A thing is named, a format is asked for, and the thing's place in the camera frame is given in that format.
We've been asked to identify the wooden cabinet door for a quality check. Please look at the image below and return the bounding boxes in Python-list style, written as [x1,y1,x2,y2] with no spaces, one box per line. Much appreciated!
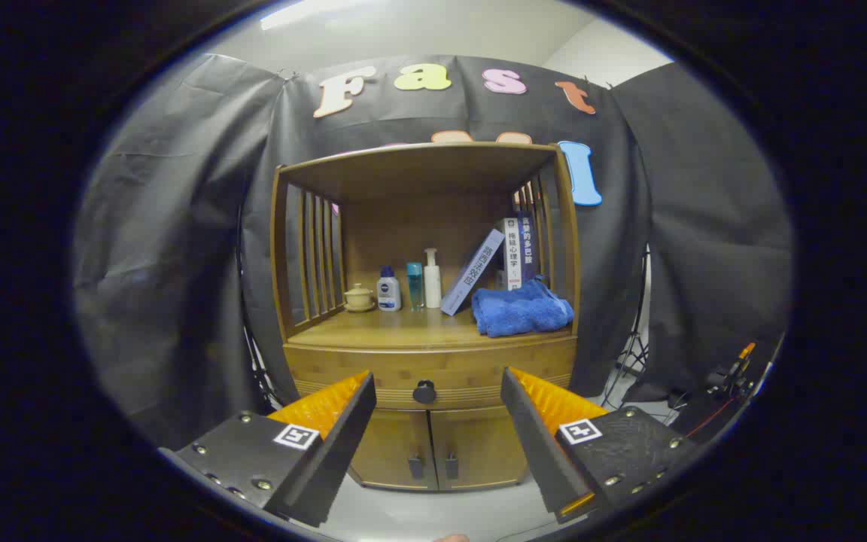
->
[430,406,531,492]
[348,410,438,492]

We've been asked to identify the black tripod stand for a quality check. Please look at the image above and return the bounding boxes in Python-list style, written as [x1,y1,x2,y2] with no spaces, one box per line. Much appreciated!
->
[601,248,653,411]

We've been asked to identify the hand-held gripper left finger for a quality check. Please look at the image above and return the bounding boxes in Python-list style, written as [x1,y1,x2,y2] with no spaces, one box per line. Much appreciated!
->
[159,370,377,528]

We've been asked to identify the white pump bottle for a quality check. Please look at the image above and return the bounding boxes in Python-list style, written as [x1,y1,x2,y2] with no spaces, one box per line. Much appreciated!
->
[424,248,443,309]

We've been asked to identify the dark blue book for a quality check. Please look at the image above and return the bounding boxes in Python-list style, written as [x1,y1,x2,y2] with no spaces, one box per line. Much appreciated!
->
[518,212,538,285]

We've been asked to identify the white-spined book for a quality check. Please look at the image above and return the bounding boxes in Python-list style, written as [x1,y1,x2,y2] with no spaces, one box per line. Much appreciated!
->
[503,218,523,291]

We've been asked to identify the wooden drawer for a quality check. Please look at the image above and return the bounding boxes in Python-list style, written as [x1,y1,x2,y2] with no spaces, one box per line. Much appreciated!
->
[284,336,579,411]

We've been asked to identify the wooden countertop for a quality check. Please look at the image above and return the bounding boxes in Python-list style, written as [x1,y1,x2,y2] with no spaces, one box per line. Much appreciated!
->
[288,305,577,351]

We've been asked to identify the pale purple book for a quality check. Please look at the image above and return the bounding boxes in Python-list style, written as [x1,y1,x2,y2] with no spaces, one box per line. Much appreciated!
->
[440,229,506,317]

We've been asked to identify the blue folded towel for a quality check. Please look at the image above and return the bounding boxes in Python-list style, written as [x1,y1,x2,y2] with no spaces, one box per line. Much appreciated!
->
[471,277,576,338]

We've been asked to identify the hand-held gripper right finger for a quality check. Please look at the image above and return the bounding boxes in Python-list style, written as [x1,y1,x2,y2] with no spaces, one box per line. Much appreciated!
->
[500,367,699,525]

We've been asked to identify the black equipment with orange tip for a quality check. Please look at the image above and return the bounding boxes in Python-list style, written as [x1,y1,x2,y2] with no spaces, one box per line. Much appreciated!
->
[667,343,769,445]

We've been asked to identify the beige lidded teacup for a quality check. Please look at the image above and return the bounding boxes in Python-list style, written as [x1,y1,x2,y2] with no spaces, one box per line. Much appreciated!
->
[342,283,376,312]

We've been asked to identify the wooden cabinet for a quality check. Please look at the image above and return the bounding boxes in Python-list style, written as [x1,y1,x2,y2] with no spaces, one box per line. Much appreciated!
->
[269,142,582,493]

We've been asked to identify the white bottle with blue cap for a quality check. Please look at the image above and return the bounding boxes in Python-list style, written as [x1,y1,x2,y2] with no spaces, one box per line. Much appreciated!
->
[376,265,403,312]

